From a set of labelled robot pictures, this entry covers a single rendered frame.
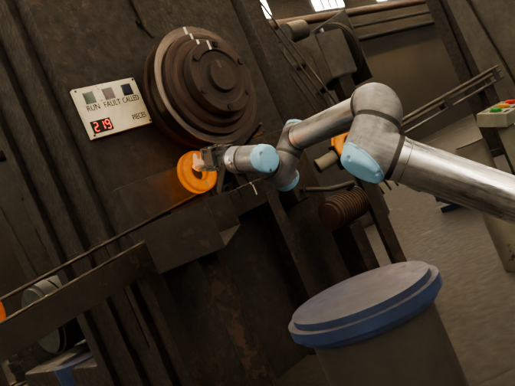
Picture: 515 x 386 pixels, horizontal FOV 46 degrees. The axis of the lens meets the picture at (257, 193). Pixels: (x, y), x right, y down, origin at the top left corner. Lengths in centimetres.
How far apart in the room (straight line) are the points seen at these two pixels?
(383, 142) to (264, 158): 54
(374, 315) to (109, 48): 156
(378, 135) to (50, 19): 127
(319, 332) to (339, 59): 934
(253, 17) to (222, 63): 445
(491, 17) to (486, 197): 319
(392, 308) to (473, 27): 372
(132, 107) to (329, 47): 819
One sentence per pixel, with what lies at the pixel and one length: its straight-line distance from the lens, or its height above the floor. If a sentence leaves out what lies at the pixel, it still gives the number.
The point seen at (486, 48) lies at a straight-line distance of 465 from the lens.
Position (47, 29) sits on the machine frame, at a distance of 226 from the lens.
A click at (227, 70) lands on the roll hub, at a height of 113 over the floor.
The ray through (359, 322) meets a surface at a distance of 110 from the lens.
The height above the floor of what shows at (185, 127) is 98.
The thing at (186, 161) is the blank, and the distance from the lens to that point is 215.
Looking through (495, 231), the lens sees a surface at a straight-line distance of 250.
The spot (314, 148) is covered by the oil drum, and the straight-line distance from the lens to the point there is 494.
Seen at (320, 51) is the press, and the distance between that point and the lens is 1015.
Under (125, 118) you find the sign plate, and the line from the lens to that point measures 222.
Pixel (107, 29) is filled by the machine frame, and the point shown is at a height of 144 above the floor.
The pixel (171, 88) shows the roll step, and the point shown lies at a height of 113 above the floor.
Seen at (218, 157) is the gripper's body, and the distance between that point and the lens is 206.
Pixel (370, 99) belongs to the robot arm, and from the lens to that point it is 153.
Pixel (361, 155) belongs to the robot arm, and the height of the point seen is 67.
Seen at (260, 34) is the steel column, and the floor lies 212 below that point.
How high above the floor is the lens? 72
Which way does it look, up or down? 1 degrees down
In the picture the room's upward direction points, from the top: 23 degrees counter-clockwise
